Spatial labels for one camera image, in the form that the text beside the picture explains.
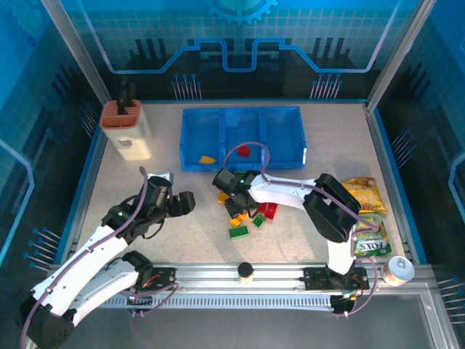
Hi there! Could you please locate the long green lego brick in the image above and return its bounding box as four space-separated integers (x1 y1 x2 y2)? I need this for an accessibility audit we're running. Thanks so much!
228 225 251 241

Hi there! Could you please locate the red lego brick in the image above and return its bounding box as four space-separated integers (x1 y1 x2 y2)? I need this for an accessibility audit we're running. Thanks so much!
257 202 280 220

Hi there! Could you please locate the white knife block terracotta top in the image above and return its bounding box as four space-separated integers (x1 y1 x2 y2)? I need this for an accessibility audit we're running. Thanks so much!
100 98 153 161

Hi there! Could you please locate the blue three-compartment bin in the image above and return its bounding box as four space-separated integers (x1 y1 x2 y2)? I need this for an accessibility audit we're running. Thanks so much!
179 105 308 172

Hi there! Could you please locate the yellow snack bag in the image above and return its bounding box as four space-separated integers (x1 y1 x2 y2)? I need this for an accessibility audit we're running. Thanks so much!
341 177 389 214

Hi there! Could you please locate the green candy bag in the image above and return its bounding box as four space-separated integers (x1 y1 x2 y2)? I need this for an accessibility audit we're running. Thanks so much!
352 212 393 258

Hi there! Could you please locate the metal drink can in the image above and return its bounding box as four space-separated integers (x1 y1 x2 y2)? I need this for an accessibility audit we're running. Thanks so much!
381 254 416 287

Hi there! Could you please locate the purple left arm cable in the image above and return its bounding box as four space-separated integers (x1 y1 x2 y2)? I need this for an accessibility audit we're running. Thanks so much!
20 166 179 349

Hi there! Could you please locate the black knob on rail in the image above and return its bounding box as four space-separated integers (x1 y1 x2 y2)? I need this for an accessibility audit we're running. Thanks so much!
237 261 254 285

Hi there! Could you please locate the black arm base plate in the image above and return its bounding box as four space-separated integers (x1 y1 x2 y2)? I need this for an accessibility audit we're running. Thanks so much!
302 266 367 292
149 266 178 292

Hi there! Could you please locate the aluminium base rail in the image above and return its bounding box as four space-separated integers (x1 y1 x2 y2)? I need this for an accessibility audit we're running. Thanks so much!
46 262 434 294

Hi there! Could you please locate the white slotted cable duct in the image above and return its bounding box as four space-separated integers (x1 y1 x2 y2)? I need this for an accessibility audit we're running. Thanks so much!
98 293 336 311

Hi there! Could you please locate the black knife handle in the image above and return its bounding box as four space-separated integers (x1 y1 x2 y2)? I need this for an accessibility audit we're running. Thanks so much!
116 78 128 111
125 81 137 111

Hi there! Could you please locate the aluminium side rail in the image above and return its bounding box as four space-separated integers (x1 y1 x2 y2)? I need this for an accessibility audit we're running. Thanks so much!
364 103 428 263

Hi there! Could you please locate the aluminium frame post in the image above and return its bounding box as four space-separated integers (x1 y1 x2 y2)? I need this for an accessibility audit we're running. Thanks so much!
365 0 436 111
40 0 113 103

